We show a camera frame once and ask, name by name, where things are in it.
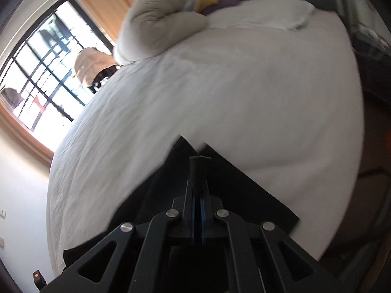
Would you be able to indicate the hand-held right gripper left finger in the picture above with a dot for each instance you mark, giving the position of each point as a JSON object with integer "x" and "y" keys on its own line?
{"x": 183, "y": 219}

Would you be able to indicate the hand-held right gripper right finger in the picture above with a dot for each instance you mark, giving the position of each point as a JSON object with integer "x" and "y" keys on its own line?
{"x": 210, "y": 219}

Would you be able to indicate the black pants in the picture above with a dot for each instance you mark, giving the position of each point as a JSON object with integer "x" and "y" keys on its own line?
{"x": 244, "y": 183}

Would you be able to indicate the bed with white sheet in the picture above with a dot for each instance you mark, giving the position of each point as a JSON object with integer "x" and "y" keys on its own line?
{"x": 229, "y": 82}

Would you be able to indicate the black device with orange light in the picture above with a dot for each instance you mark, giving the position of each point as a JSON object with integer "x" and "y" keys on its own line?
{"x": 38, "y": 279}

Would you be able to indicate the dark chair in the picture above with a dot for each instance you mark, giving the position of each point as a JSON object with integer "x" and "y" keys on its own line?
{"x": 102, "y": 77}

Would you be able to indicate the beige curtain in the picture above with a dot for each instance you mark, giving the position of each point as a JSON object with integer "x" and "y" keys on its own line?
{"x": 24, "y": 137}
{"x": 100, "y": 3}

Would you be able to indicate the beige puffer jacket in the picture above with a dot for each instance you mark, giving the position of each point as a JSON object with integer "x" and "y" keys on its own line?
{"x": 91, "y": 64}

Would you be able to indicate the red hanging cloth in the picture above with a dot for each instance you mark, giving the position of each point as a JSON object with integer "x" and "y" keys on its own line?
{"x": 38, "y": 101}

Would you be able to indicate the rolled grey duvet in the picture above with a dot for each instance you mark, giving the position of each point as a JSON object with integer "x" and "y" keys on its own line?
{"x": 146, "y": 21}

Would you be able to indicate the glass balcony door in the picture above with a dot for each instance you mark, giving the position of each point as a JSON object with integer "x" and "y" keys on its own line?
{"x": 39, "y": 67}

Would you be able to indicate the grey hanging jacket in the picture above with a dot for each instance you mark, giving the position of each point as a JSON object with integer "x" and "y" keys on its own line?
{"x": 12, "y": 96}

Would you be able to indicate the white folded sheet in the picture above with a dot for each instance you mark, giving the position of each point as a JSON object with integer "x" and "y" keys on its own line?
{"x": 275, "y": 12}

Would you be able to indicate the dark hanging clothes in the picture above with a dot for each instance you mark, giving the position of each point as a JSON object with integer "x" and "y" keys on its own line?
{"x": 49, "y": 35}

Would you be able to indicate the dark checked cloth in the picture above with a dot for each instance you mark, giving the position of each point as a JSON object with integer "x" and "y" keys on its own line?
{"x": 369, "y": 44}

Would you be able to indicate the white wall socket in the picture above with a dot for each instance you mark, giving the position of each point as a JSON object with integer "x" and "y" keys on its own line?
{"x": 2, "y": 213}
{"x": 1, "y": 242}

